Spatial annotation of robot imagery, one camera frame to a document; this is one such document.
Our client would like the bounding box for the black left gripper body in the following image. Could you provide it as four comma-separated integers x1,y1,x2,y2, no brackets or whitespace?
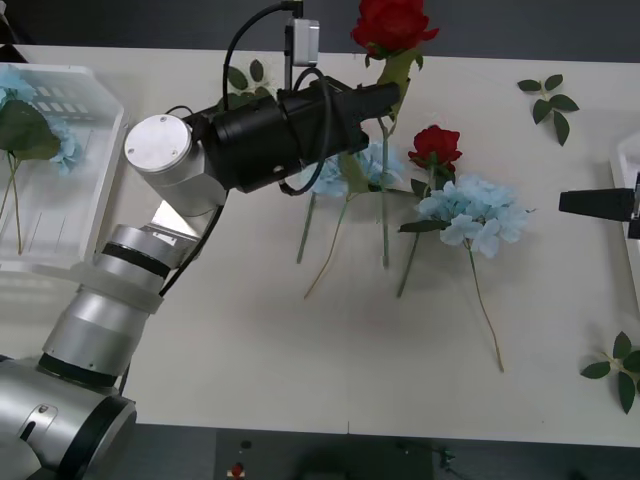
277,79,371,164

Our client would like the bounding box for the small red rose green stem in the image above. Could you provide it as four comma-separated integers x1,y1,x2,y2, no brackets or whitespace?
397,124,464,300

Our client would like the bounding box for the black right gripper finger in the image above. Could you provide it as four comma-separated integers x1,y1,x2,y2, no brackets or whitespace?
558,188,633,206
559,203,633,222

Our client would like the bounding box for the shallow white box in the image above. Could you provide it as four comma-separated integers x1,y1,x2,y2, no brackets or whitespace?
0,63,126,274

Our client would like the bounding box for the green leaf twig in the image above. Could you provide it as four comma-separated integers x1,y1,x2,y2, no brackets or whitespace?
516,74,581,148
216,58,276,112
579,330,640,416

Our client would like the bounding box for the large red rose green stem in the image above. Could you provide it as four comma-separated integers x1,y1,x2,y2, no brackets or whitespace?
351,0,441,271

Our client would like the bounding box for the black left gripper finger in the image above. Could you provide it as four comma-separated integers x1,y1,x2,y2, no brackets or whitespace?
357,94,402,122
355,81,403,106

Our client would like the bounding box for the pale blue flower long thin stem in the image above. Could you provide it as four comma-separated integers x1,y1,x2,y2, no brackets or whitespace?
417,173,537,373

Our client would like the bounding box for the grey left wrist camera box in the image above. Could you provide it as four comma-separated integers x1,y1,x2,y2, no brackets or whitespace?
290,18,322,67

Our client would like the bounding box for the pale blue flower large leaf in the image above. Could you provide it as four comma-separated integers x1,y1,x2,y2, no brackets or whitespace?
303,141,407,300

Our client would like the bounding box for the pale blue flower head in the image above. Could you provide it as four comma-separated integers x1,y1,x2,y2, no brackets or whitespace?
0,66,39,109

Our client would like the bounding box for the pale blue flower dark leaf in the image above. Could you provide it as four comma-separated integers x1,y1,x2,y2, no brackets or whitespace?
0,98,85,256

